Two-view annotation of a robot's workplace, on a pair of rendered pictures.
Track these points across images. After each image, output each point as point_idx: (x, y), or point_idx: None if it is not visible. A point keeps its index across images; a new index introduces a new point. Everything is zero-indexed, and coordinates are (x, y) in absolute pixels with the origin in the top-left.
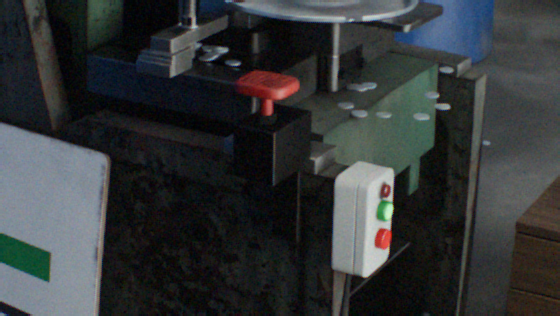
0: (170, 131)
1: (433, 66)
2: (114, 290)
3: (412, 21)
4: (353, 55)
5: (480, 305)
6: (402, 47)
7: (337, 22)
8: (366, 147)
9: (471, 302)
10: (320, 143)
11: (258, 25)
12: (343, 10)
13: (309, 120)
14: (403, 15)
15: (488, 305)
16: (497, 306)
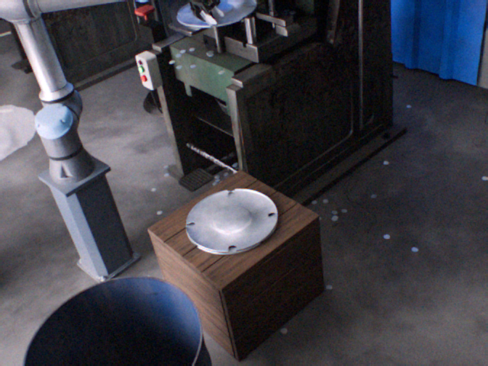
0: None
1: (230, 70)
2: None
3: (172, 25)
4: (210, 40)
5: (337, 255)
6: (261, 66)
7: None
8: (192, 69)
9: (342, 252)
10: (163, 45)
11: None
12: (192, 14)
13: (150, 30)
14: (181, 24)
15: (336, 258)
16: (333, 262)
